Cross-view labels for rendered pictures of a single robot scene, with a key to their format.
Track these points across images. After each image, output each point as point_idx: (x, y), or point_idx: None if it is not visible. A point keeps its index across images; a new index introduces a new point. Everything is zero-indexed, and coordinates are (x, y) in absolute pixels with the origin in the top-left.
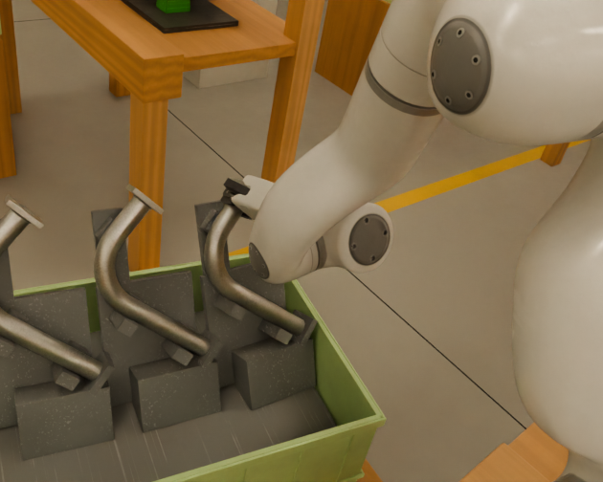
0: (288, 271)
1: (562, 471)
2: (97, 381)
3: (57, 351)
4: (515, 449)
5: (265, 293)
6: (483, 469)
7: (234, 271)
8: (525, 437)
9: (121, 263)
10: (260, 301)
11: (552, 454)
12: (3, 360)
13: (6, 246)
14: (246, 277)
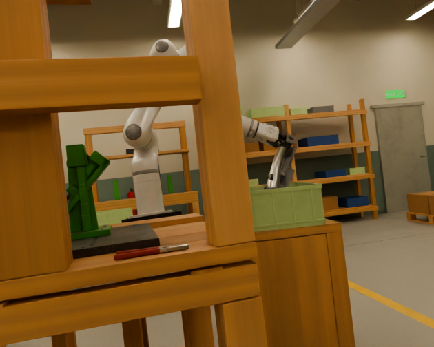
0: None
1: (182, 225)
2: (263, 189)
3: (268, 180)
4: (200, 222)
5: (286, 181)
6: (197, 214)
7: (286, 170)
8: (204, 222)
9: (285, 164)
10: (274, 176)
11: (191, 224)
12: None
13: (277, 151)
14: (286, 173)
